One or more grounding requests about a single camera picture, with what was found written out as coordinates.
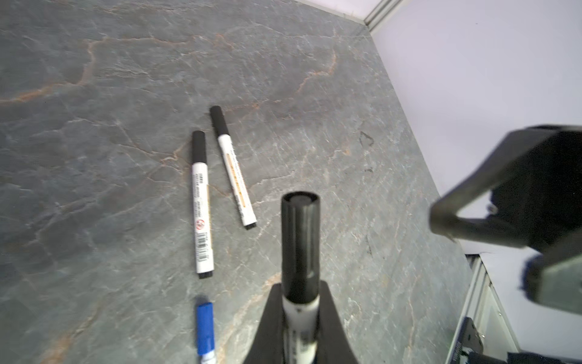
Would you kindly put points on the blue capped whiteboard marker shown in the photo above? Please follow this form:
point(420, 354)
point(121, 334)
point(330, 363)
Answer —
point(205, 335)

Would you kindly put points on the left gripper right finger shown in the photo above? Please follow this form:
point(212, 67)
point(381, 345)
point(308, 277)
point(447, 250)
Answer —
point(333, 344)

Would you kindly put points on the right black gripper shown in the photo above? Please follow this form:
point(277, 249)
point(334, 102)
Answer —
point(534, 178)

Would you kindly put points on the aluminium frame profile right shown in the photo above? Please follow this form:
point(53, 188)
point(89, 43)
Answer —
point(380, 14)

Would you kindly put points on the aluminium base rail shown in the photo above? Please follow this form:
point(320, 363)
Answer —
point(483, 333)

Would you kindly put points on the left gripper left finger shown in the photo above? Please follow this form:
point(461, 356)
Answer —
point(267, 347)

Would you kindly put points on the white marker pen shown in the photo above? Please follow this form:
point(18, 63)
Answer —
point(234, 173)
point(300, 331)
point(205, 265)

